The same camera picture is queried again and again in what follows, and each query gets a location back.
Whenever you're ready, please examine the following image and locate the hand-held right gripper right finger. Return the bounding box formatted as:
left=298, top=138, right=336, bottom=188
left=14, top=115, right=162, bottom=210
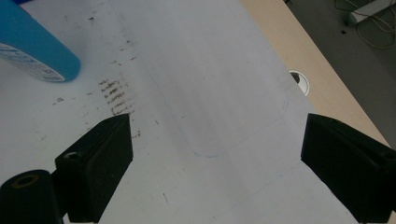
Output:
left=300, top=113, right=396, bottom=224

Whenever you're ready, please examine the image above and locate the round cable grommet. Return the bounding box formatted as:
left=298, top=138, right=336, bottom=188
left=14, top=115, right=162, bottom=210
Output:
left=288, top=70, right=311, bottom=97

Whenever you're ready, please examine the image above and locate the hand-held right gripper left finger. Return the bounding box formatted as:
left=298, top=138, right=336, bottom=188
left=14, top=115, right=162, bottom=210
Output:
left=54, top=113, right=134, bottom=224

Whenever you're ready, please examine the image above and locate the blue bottle with white cap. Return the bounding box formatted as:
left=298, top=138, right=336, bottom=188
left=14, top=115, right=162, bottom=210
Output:
left=0, top=0, right=82, bottom=84

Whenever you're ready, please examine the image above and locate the pale thin floor cable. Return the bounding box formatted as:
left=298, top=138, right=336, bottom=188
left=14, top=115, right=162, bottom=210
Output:
left=333, top=0, right=396, bottom=50

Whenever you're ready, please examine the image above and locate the grey power strip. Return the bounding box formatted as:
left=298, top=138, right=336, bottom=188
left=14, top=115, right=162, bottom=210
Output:
left=346, top=0, right=396, bottom=26

